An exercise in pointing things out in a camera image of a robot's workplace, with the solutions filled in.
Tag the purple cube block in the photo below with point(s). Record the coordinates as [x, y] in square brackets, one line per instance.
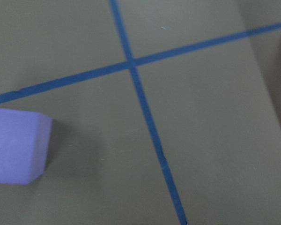
[24, 142]

